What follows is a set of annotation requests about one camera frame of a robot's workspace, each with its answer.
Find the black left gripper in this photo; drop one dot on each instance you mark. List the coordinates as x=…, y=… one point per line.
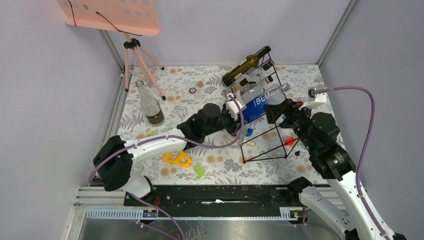
x=235, y=125

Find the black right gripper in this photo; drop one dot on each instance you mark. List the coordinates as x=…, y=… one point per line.
x=288, y=107

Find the clear bottle black label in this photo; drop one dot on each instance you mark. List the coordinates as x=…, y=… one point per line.
x=149, y=105

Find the clear bottle blue gold emblem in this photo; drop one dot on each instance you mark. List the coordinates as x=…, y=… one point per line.
x=236, y=139

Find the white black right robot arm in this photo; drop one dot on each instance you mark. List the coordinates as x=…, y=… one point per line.
x=318, y=133

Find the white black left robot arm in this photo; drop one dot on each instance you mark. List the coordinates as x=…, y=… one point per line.
x=114, y=161

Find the blue square glass bottle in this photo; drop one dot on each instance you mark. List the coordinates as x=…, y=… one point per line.
x=255, y=100

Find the red block near rack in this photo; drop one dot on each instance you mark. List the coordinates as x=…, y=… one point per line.
x=290, y=141

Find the clear round bottle gold label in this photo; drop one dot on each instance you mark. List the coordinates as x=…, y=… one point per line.
x=244, y=85

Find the clear square bottle black cap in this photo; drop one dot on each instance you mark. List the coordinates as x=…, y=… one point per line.
x=260, y=71

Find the dark green wine bottle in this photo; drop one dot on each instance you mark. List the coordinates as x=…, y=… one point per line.
x=251, y=61

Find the blue arch toy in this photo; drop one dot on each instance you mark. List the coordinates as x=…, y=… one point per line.
x=249, y=132

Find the cream chess piece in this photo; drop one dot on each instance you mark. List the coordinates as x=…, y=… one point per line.
x=252, y=144

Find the poker chip far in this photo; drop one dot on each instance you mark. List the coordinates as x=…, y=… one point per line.
x=192, y=90

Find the green flat block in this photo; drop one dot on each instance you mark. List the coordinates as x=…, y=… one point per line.
x=199, y=171

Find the pink music stand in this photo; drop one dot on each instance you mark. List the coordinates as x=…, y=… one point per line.
x=129, y=17

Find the black wire wine rack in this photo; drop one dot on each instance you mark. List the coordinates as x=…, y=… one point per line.
x=279, y=149

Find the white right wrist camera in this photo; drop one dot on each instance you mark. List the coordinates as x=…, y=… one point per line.
x=317, y=96

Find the yellow triangle frame toy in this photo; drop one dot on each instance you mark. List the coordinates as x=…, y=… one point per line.
x=177, y=158

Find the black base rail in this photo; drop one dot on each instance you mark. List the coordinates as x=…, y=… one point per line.
x=220, y=201

